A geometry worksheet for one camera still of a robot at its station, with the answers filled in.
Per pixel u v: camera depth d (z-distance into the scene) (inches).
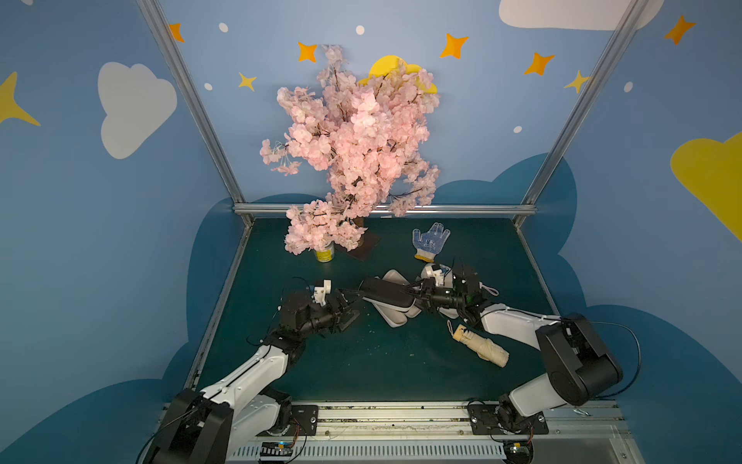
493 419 29.4
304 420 29.0
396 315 35.1
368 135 22.9
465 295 28.0
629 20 27.7
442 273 33.3
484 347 33.3
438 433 29.1
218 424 15.8
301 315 25.6
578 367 17.8
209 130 35.9
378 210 40.0
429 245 45.0
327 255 41.7
